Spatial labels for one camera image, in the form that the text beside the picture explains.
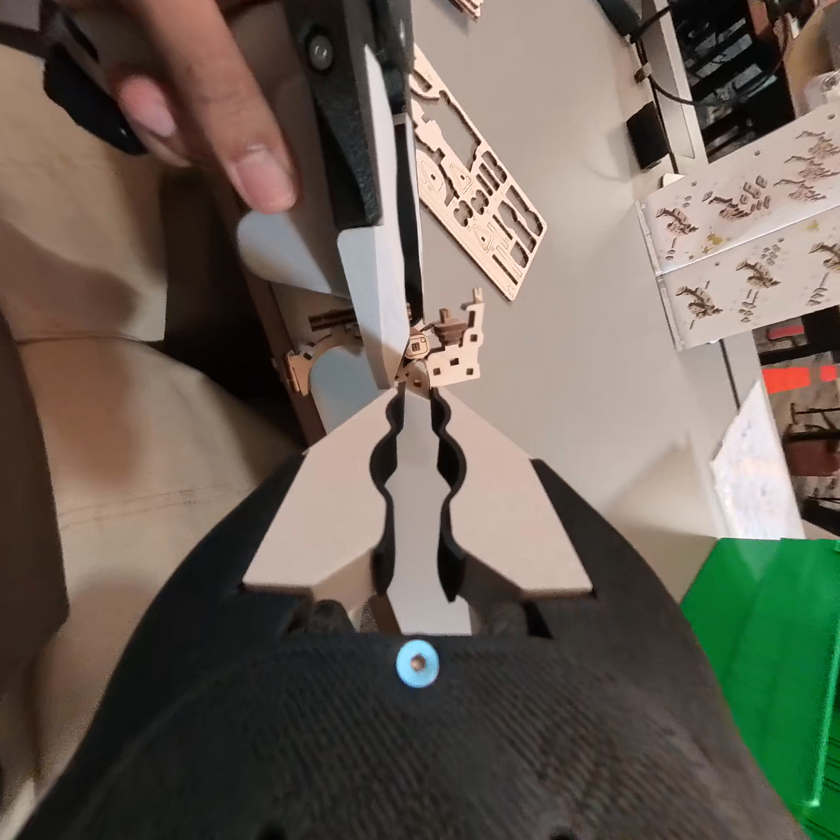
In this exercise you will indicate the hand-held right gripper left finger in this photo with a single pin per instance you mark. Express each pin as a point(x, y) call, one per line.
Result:
point(308, 525)

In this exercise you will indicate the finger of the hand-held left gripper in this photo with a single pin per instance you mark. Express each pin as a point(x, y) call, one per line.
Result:
point(377, 295)
point(410, 157)

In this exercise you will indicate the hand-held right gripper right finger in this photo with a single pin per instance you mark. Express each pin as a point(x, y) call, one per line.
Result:
point(518, 525)

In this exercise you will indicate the wooden robot model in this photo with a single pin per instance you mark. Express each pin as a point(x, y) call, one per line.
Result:
point(459, 361)

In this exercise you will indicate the grey desk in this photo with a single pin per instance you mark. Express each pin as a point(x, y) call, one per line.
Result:
point(590, 426)

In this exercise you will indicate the person's left hand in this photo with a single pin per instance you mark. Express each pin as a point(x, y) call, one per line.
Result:
point(210, 85)

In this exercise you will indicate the wooden puzzle sheet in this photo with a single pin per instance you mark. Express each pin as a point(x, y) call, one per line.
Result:
point(467, 5)
point(441, 187)

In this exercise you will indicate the wooden arch-shaped part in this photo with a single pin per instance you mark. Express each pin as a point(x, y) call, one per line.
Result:
point(298, 367)

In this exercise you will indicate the person's trousers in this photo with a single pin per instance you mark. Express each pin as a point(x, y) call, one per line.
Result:
point(131, 459)

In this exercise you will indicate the black power adapter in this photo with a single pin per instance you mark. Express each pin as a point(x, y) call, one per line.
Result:
point(649, 138)

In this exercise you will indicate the white speckled board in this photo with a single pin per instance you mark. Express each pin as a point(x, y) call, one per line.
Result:
point(754, 472)

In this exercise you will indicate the green plastic box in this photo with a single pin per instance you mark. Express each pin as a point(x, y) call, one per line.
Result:
point(761, 656)

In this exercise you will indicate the white patterned box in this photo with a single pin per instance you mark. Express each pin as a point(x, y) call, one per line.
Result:
point(735, 243)

